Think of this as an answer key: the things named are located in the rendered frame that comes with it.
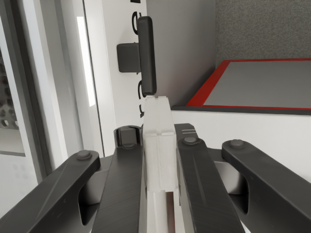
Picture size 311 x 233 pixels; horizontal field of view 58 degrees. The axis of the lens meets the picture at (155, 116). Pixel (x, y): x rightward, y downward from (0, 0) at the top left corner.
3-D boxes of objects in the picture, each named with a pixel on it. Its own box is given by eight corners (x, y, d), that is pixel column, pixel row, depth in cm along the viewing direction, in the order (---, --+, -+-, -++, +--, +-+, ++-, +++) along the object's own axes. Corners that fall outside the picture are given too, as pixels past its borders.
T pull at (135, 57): (152, 15, 26) (147, 15, 25) (158, 93, 28) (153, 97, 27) (118, 18, 27) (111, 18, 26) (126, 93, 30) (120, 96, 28)
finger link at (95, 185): (146, 202, 11) (72, 207, 11) (147, 150, 16) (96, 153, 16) (143, 169, 11) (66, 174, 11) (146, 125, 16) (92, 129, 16)
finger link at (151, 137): (163, 193, 13) (147, 194, 13) (158, 137, 20) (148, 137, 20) (159, 134, 12) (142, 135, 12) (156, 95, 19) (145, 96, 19)
